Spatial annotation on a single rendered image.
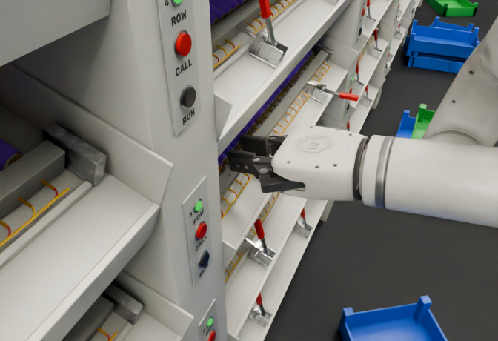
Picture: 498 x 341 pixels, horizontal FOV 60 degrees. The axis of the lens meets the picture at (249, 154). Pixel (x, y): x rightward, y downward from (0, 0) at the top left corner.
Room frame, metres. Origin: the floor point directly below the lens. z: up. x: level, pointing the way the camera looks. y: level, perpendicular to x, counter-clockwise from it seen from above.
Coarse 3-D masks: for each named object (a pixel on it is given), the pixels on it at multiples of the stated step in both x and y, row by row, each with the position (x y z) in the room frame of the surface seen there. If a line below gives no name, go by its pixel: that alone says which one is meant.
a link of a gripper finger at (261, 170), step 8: (232, 152) 0.45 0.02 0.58; (240, 152) 0.45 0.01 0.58; (248, 152) 0.45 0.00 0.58; (232, 160) 0.45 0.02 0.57; (240, 160) 0.44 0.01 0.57; (248, 160) 0.44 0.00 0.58; (232, 168) 0.45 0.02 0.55; (240, 168) 0.44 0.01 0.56; (248, 168) 0.43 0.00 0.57; (256, 168) 0.42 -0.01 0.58; (264, 168) 0.41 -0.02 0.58; (256, 176) 0.42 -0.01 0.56
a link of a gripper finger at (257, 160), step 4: (256, 156) 0.44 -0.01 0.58; (260, 156) 0.44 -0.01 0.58; (264, 156) 0.43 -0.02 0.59; (256, 160) 0.43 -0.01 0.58; (260, 160) 0.43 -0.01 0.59; (264, 160) 0.43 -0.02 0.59; (268, 160) 0.42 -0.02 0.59; (256, 164) 0.43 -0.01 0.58; (260, 164) 0.42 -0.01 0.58; (264, 164) 0.42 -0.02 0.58; (268, 164) 0.42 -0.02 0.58; (272, 168) 0.42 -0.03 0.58; (272, 172) 0.42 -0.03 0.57; (272, 176) 0.42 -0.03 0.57; (276, 176) 0.42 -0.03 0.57; (280, 176) 0.42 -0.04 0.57
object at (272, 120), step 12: (324, 60) 0.87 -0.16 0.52; (312, 72) 0.79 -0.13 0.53; (300, 84) 0.74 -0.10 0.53; (288, 96) 0.69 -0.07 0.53; (276, 108) 0.65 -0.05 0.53; (288, 108) 0.68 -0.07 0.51; (300, 108) 0.69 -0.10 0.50; (276, 120) 0.61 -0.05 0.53; (264, 132) 0.58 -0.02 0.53; (276, 132) 0.60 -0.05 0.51; (228, 168) 0.48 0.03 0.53; (228, 180) 0.46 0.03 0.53; (240, 192) 0.46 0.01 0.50
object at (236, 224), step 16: (320, 48) 0.90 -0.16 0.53; (336, 48) 0.90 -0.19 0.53; (336, 64) 0.90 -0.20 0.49; (336, 80) 0.83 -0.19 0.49; (304, 96) 0.74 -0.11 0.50; (304, 112) 0.69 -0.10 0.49; (320, 112) 0.71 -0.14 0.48; (288, 128) 0.64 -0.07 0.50; (256, 192) 0.47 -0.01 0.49; (272, 192) 0.48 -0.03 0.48; (224, 208) 0.43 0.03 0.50; (240, 208) 0.44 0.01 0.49; (256, 208) 0.44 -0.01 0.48; (224, 224) 0.41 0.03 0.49; (240, 224) 0.41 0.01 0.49; (224, 240) 0.34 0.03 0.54; (240, 240) 0.39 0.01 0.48; (224, 256) 0.34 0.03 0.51
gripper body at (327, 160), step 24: (288, 144) 0.43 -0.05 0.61; (312, 144) 0.43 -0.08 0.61; (336, 144) 0.42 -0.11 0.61; (360, 144) 0.40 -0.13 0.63; (288, 168) 0.39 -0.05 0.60; (312, 168) 0.38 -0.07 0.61; (336, 168) 0.38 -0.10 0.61; (288, 192) 0.39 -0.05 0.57; (312, 192) 0.38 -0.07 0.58; (336, 192) 0.37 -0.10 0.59
